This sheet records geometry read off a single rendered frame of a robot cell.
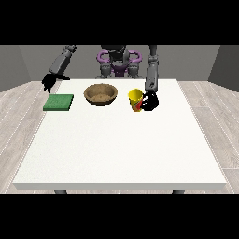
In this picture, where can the yellow cup with melon print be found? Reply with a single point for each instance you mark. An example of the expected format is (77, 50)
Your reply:
(135, 98)

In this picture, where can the brown wooden bowl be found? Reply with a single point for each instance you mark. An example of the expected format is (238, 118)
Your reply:
(101, 94)

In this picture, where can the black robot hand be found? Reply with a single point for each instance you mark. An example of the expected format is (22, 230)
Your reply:
(49, 81)
(150, 101)

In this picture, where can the green square pad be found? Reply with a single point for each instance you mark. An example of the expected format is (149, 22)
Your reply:
(58, 102)

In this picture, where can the dark table leg stub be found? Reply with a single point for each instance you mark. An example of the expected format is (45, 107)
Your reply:
(60, 191)

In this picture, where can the grey robot trunk purple rings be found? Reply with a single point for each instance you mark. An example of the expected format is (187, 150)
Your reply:
(118, 63)

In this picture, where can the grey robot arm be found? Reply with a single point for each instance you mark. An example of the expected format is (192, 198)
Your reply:
(151, 70)
(62, 61)

